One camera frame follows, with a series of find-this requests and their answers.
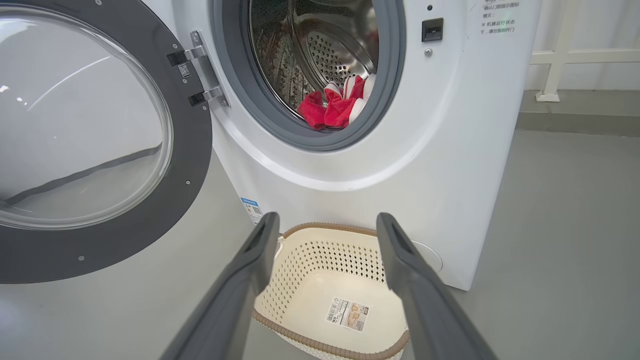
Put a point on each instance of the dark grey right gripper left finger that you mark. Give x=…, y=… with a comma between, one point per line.
x=230, y=300

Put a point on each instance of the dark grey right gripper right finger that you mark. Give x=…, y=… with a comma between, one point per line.
x=425, y=305

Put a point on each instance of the washing machine door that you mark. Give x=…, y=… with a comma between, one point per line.
x=195, y=165

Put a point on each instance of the red and white garment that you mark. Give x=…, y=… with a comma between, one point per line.
x=330, y=112

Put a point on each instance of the cream perforated laundry basket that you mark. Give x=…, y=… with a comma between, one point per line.
x=310, y=285

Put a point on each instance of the white washing machine body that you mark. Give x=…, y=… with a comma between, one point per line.
x=425, y=150

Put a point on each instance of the grey rubber door gasket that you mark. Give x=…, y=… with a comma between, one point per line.
x=385, y=100

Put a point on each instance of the metal door hinge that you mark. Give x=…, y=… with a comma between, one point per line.
x=200, y=52

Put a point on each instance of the steel perforated washer drum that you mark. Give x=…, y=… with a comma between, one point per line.
x=325, y=50

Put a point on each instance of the black door latch socket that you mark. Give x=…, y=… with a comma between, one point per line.
x=432, y=29

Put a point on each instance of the round white filter cover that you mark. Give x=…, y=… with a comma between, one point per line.
x=429, y=256

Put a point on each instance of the paper barcode label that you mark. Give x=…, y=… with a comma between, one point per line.
x=348, y=315

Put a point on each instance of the blue energy label sticker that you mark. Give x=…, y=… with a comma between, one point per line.
x=252, y=211

